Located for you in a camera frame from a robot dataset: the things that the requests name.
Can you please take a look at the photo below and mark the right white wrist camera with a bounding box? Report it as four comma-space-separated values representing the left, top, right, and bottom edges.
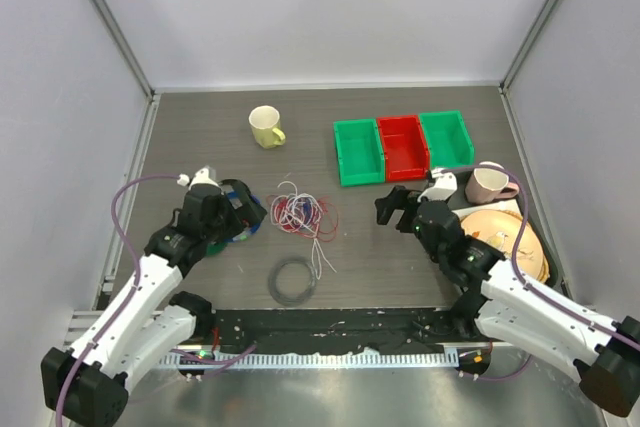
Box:
417, 168, 458, 203

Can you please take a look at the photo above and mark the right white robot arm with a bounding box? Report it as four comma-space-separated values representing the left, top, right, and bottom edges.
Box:
374, 186, 639, 418

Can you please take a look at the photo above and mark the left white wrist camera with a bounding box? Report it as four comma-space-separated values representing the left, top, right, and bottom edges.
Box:
177, 165, 219, 189

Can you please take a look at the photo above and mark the left green plastic bin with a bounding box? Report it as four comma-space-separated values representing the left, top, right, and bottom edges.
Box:
333, 118, 385, 187

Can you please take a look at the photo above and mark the green plastic bin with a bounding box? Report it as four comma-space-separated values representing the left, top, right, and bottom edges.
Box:
418, 111, 475, 168
333, 118, 385, 187

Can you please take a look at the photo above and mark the white cable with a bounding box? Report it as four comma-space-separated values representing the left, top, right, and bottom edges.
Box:
268, 180, 338, 279

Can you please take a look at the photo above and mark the blue coiled cable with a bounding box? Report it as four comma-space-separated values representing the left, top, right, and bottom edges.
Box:
219, 190, 262, 245

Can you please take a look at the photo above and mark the red plastic bin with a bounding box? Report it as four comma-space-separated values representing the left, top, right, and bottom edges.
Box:
376, 115, 430, 183

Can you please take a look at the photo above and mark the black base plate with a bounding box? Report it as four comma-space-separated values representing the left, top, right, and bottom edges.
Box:
183, 308, 488, 355

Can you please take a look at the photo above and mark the pink ceramic mug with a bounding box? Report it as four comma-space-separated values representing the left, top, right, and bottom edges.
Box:
465, 161, 520, 205

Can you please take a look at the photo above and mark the red thin cable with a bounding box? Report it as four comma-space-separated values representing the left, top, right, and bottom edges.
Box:
268, 192, 340, 244

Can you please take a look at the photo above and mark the grey coiled cable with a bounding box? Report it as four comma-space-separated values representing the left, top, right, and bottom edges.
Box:
267, 256, 320, 306

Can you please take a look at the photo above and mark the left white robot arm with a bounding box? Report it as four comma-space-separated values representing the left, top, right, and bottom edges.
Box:
41, 170, 266, 426

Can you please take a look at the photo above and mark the yellow ceramic mug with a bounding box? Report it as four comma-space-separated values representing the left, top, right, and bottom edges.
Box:
248, 105, 286, 149

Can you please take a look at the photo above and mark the white square plate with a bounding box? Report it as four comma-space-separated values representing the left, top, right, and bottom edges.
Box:
454, 199, 521, 219

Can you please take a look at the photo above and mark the white slotted cable duct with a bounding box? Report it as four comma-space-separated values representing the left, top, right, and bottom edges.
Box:
155, 350, 459, 369

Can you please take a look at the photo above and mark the black coiled cable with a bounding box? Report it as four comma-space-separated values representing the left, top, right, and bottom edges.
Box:
217, 177, 261, 208

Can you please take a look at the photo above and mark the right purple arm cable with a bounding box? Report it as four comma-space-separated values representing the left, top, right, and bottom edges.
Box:
439, 162, 640, 343

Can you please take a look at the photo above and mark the dark grey tray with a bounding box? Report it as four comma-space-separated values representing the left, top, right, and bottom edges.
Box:
456, 161, 557, 287

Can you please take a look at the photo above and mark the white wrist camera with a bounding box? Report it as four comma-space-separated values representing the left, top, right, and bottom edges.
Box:
417, 168, 458, 203
177, 165, 219, 189

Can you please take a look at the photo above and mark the right green plastic bin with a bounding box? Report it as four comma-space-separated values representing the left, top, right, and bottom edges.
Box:
418, 111, 475, 168

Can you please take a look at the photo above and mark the bird pattern plate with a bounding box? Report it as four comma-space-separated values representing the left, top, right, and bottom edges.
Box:
461, 210, 550, 282

